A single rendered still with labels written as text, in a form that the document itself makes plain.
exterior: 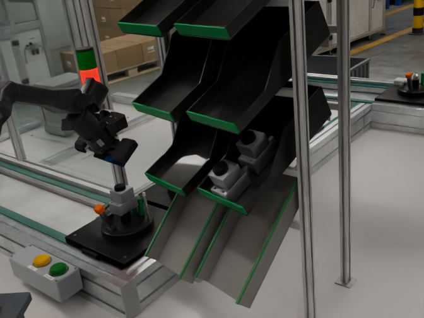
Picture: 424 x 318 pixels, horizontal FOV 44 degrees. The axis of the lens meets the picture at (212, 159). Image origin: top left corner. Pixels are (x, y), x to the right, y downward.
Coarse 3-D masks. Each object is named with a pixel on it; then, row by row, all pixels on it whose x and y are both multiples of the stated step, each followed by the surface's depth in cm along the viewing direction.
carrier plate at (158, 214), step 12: (156, 216) 143; (84, 228) 141; (96, 228) 140; (156, 228) 137; (72, 240) 136; (84, 240) 136; (96, 240) 135; (108, 240) 134; (132, 240) 133; (144, 240) 132; (96, 252) 131; (108, 252) 129; (120, 252) 128; (132, 252) 128; (144, 252) 128; (120, 264) 125
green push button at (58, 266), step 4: (56, 264) 126; (60, 264) 126; (64, 264) 126; (52, 268) 125; (56, 268) 125; (60, 268) 125; (64, 268) 125; (52, 272) 124; (56, 272) 124; (60, 272) 124
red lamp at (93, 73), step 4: (96, 68) 143; (80, 72) 142; (84, 72) 141; (88, 72) 141; (92, 72) 142; (96, 72) 143; (84, 76) 142; (88, 76) 142; (92, 76) 142; (96, 76) 143; (84, 80) 142; (96, 80) 143
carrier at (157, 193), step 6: (156, 186) 160; (150, 192) 157; (156, 192) 156; (162, 192) 156; (168, 192) 154; (174, 192) 151; (150, 198) 153; (156, 198) 153; (162, 198) 152; (168, 198) 152; (150, 204) 152; (156, 204) 150; (162, 204) 149; (168, 204) 148
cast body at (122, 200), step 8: (120, 184) 135; (112, 192) 134; (120, 192) 133; (128, 192) 134; (112, 200) 135; (120, 200) 133; (128, 200) 135; (136, 200) 137; (112, 208) 135; (120, 208) 133; (128, 208) 135
